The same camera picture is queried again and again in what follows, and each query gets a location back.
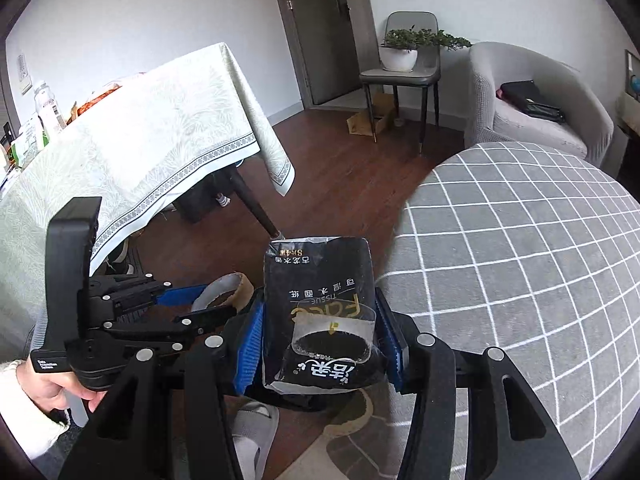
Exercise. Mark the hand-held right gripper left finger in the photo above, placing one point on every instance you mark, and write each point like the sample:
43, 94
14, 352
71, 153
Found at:
248, 350

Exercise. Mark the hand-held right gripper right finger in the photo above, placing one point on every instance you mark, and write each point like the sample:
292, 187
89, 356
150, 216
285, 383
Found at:
390, 345

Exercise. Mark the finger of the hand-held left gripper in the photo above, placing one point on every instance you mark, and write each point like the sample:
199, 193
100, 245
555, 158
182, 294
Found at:
185, 294
200, 319

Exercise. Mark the brown tape roll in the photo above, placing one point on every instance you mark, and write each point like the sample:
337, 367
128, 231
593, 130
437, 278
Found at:
245, 287

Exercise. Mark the black tissue pack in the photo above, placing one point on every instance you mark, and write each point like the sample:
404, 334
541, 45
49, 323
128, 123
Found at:
320, 280

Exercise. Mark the person's left forearm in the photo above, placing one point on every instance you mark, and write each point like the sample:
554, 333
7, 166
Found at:
20, 425

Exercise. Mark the person's left hand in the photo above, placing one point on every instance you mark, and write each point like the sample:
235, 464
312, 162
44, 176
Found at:
50, 390

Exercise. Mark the grey slipper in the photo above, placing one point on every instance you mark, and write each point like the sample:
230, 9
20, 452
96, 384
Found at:
250, 440

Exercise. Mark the black and white shoe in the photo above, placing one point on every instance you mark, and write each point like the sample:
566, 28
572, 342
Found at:
223, 200

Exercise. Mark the green packet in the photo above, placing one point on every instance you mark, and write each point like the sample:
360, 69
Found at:
27, 142

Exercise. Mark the round grey checked table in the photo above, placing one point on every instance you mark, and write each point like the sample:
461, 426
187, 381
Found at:
500, 260

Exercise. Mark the clear plastic bottle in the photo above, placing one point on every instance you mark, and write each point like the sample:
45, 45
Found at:
47, 107

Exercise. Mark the table with pale patterned tablecloth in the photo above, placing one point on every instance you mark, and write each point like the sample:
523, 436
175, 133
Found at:
150, 125

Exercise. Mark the orange snack packet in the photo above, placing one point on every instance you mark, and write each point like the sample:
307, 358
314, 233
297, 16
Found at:
95, 100

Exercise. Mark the cardboard box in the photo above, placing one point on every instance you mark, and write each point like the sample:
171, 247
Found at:
367, 120

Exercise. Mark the grey dining chair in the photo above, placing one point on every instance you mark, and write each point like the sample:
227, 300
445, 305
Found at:
400, 77

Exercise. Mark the grey armchair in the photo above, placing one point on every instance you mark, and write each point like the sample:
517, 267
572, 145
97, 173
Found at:
485, 90

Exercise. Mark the black bag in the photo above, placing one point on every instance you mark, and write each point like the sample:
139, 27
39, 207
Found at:
522, 92

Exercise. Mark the potted plant in white pot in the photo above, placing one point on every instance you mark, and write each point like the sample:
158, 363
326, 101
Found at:
398, 58

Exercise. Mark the dark brown door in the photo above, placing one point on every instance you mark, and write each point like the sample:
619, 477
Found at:
320, 35

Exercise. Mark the sideboard with fringed cloth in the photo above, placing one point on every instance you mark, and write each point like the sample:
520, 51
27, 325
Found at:
629, 110

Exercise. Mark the blue globe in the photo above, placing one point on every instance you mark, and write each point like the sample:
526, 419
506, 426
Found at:
635, 83

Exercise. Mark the white wall switch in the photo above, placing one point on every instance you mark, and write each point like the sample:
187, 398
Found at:
23, 72

